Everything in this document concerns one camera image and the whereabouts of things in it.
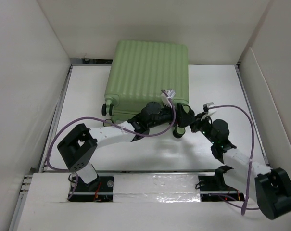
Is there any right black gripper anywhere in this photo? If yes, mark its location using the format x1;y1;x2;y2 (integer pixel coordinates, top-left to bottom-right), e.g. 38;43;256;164
188;112;216;145

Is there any green hard-shell suitcase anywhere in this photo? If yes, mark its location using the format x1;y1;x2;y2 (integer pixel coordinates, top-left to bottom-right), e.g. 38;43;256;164
101;40;189;122

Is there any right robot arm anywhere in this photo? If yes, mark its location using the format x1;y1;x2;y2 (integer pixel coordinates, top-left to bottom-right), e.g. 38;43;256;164
190;112;291;220

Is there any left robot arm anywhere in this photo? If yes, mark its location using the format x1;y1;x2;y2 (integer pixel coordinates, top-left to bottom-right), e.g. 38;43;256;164
57;102;194;191

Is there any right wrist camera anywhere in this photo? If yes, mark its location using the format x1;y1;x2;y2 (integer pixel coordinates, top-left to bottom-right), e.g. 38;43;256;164
201;102;216;120

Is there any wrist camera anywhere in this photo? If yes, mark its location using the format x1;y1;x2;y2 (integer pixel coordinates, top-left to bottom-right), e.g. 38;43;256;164
160;89;176;108
201;102;216;120

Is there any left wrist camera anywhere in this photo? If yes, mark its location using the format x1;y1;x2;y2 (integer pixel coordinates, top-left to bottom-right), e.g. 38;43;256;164
160;89;176;108

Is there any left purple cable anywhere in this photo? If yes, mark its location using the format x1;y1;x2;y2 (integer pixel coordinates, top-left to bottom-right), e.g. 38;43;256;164
45;90;177;200

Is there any purple cable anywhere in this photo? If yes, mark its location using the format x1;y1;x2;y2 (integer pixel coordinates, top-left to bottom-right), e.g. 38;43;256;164
45;90;177;200
207;104;261;216

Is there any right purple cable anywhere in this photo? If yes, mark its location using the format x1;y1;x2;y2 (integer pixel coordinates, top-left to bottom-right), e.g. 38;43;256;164
207;104;261;216

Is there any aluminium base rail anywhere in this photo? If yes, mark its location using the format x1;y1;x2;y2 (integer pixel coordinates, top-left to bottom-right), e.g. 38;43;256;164
26;170;247;203

